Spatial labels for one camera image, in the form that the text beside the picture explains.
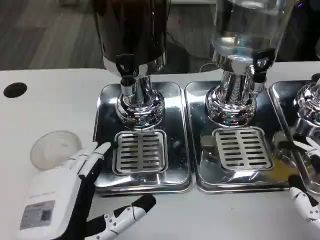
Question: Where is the steel drip tray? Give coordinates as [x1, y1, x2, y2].
[268, 79, 320, 196]
[91, 81, 194, 197]
[184, 80, 299, 195]

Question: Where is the slotted steel drip grid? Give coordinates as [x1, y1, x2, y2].
[112, 129, 169, 175]
[212, 126, 275, 172]

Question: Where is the white cable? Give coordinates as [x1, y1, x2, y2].
[199, 62, 219, 73]

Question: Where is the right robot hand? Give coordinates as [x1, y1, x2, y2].
[287, 137, 320, 232]

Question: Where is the chrome dispenser base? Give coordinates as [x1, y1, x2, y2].
[293, 73, 320, 137]

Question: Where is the black cable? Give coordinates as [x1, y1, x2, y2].
[165, 32, 216, 61]

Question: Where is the dark liquid drink dispenser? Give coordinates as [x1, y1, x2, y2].
[91, 0, 171, 131]

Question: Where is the black round counter grommet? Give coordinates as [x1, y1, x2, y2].
[3, 81, 28, 99]

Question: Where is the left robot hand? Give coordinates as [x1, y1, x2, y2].
[14, 141, 157, 240]

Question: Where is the clear ribbed glass cup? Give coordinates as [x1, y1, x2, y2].
[29, 129, 83, 171]

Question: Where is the clear tank drink dispenser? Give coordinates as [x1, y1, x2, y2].
[204, 0, 294, 127]

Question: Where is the black dispenser tap lever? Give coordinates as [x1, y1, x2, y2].
[251, 48, 276, 84]
[115, 53, 136, 76]

